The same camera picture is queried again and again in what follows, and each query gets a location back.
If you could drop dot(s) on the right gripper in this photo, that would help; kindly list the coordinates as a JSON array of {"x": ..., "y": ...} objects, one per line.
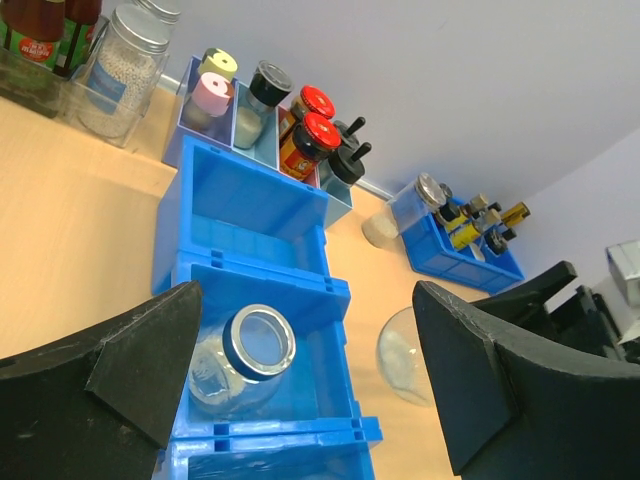
[{"x": 583, "y": 322}]

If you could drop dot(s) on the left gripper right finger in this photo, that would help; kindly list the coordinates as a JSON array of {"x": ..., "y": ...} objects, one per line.
[{"x": 515, "y": 405}]

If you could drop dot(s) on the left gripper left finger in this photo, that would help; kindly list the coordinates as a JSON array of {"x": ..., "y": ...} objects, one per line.
[{"x": 100, "y": 403}]

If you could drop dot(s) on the lidded glass jar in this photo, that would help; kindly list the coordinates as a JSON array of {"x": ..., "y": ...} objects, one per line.
[{"x": 421, "y": 197}]

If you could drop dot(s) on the large blue divided bin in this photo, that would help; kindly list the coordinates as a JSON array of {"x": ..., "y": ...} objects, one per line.
[{"x": 250, "y": 235}]

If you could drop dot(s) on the black dispenser bottle tray front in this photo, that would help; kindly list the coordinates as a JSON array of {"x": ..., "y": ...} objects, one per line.
[{"x": 496, "y": 240}]

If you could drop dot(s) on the yellow label bottle front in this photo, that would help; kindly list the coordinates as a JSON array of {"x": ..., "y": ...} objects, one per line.
[{"x": 468, "y": 233}]

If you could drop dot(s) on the yellow label bottle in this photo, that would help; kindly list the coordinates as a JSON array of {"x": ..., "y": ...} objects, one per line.
[
  {"x": 453, "y": 215},
  {"x": 468, "y": 233}
]

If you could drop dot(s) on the yellow label bottle rear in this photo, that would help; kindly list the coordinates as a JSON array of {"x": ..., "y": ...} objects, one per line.
[{"x": 453, "y": 215}]

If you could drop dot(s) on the blue tray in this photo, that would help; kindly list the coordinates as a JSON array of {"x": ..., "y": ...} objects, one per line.
[{"x": 430, "y": 252}]

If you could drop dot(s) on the front black dispenser bottle middle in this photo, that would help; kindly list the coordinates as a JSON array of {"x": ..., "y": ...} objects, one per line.
[{"x": 343, "y": 167}]

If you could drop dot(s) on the black dispenser bottle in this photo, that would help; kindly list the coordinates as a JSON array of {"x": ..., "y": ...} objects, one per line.
[
  {"x": 348, "y": 132},
  {"x": 343, "y": 167}
]

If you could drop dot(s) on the rear black dispenser bottle middle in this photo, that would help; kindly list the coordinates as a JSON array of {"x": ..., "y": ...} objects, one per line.
[{"x": 348, "y": 132}]

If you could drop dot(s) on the front red-lid sauce jar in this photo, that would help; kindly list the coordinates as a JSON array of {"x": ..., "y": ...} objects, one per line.
[{"x": 310, "y": 142}]

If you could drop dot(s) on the red-lid sauce jar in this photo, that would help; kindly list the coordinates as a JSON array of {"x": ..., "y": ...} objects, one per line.
[
  {"x": 310, "y": 142},
  {"x": 311, "y": 99}
]

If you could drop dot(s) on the pastel compartment organizer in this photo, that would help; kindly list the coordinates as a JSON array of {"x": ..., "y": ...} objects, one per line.
[{"x": 222, "y": 134}]

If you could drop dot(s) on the rear red-lid sauce jar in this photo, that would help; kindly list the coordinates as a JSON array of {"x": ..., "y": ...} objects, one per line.
[{"x": 311, "y": 99}]

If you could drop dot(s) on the clear plastic organizer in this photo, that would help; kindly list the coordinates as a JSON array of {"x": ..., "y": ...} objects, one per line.
[{"x": 46, "y": 93}]

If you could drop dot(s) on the pink-cap spice bottle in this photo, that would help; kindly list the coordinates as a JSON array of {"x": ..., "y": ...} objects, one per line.
[{"x": 209, "y": 101}]

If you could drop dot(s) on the grey-lid salt shaker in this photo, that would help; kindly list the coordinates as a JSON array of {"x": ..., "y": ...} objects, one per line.
[{"x": 268, "y": 87}]

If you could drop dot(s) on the front silver-lid jar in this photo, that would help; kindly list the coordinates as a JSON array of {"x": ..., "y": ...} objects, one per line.
[{"x": 125, "y": 70}]

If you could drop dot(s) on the silver-lid jar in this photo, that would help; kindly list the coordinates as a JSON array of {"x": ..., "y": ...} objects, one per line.
[
  {"x": 168, "y": 12},
  {"x": 125, "y": 70}
]

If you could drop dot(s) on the yellow-cap spice bottle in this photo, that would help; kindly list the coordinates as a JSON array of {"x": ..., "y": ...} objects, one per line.
[{"x": 218, "y": 61}]

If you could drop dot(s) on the front yellow-cap sauce bottle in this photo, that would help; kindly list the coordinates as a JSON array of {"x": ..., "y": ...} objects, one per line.
[{"x": 33, "y": 29}]

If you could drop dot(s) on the yellow-cap sauce bottle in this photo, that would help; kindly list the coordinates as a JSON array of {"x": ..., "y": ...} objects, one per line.
[
  {"x": 33, "y": 29},
  {"x": 81, "y": 18}
]

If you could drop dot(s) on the rear yellow-cap sauce bottle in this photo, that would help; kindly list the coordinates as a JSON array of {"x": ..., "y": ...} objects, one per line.
[{"x": 81, "y": 18}]

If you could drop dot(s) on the rear silver-lid jar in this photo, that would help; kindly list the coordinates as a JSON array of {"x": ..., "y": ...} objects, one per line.
[{"x": 168, "y": 12}]

